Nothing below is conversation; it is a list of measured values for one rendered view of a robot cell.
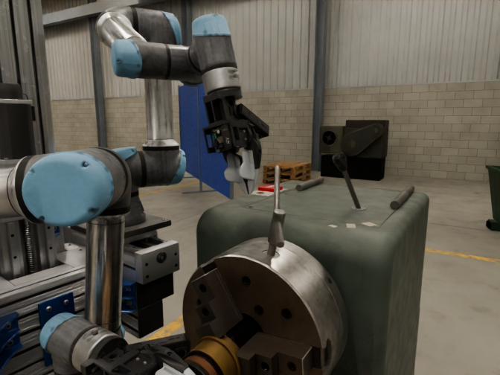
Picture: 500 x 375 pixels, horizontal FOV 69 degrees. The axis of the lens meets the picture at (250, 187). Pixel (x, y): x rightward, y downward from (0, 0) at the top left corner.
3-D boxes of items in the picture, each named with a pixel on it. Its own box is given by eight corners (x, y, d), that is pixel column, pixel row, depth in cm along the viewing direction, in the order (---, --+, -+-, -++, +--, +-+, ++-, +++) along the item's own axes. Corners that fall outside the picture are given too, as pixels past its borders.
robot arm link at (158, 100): (135, 185, 122) (124, 12, 112) (178, 181, 129) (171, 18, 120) (143, 190, 111) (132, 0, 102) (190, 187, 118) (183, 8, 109)
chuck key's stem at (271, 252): (274, 271, 67) (286, 213, 64) (262, 269, 67) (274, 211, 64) (273, 265, 69) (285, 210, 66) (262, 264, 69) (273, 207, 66)
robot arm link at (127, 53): (86, -2, 105) (117, 31, 69) (126, 4, 110) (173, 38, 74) (88, 40, 110) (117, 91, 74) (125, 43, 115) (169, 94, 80)
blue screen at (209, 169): (166, 178, 937) (162, 85, 895) (196, 177, 966) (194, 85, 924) (207, 218, 560) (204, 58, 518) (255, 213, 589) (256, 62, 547)
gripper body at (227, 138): (207, 157, 73) (194, 98, 73) (231, 154, 80) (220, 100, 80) (237, 149, 69) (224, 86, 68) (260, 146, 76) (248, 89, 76)
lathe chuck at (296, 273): (200, 341, 87) (218, 220, 79) (322, 418, 72) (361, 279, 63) (174, 362, 80) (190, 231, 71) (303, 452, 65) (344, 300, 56)
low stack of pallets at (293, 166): (281, 176, 975) (281, 160, 967) (312, 178, 937) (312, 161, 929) (261, 183, 866) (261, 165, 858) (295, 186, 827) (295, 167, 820)
